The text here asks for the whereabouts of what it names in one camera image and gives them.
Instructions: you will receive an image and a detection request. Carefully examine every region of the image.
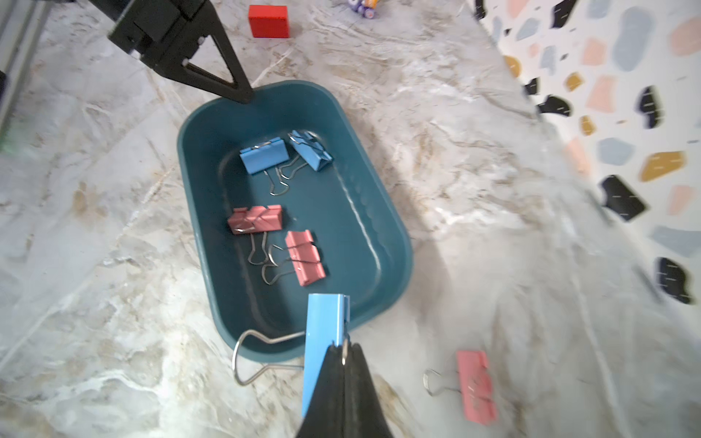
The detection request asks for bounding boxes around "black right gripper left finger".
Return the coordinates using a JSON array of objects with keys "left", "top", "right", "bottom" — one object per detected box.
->
[{"left": 297, "top": 345, "right": 345, "bottom": 438}]

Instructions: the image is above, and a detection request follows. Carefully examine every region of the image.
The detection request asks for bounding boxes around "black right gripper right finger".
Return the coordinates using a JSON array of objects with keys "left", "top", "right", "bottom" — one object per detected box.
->
[{"left": 344, "top": 344, "right": 392, "bottom": 438}]

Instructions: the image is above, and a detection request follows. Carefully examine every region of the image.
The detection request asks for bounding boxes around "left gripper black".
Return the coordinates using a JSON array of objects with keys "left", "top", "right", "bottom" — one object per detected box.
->
[{"left": 89, "top": 0, "right": 254, "bottom": 104}]

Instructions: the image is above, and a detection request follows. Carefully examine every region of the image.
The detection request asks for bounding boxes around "blue binder clip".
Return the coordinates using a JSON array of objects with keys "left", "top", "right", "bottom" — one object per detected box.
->
[
  {"left": 232, "top": 294, "right": 351, "bottom": 417},
  {"left": 239, "top": 137, "right": 290, "bottom": 196},
  {"left": 277, "top": 130, "right": 333, "bottom": 181}
]

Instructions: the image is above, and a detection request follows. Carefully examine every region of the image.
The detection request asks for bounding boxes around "pink binder clip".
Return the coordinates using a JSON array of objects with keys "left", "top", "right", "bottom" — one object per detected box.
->
[
  {"left": 261, "top": 230, "right": 326, "bottom": 287},
  {"left": 422, "top": 350, "right": 498, "bottom": 426},
  {"left": 227, "top": 204, "right": 283, "bottom": 266}
]

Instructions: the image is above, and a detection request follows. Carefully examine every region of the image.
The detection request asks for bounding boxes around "teal plastic storage box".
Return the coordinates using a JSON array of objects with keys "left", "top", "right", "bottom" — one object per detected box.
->
[{"left": 177, "top": 80, "right": 413, "bottom": 362}]

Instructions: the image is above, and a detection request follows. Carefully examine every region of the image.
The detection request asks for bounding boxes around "red rectangular block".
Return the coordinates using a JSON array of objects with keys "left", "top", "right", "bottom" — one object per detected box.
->
[{"left": 248, "top": 5, "right": 290, "bottom": 38}]

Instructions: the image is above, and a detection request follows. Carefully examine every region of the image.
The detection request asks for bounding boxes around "purple bunny plush toy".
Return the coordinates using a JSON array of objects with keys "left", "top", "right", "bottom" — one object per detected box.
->
[{"left": 347, "top": 0, "right": 379, "bottom": 19}]

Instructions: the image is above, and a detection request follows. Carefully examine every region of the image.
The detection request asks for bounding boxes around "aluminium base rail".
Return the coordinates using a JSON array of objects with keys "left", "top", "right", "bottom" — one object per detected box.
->
[{"left": 1, "top": 0, "right": 52, "bottom": 134}]

